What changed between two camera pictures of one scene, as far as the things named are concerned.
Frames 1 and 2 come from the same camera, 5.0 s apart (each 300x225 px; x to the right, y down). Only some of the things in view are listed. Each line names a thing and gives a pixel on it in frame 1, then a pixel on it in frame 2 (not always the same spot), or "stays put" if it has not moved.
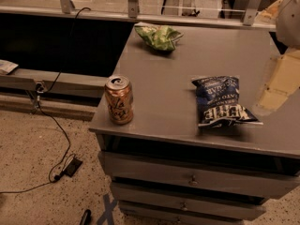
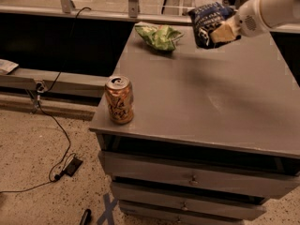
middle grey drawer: x=189 y=202 stays put
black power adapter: x=72 y=167 stays put
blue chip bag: x=217 y=101 -> x=206 y=18
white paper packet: x=7 y=67 stays put
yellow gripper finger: x=285 y=81 -> x=249 y=22
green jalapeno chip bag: x=160 y=37 stays put
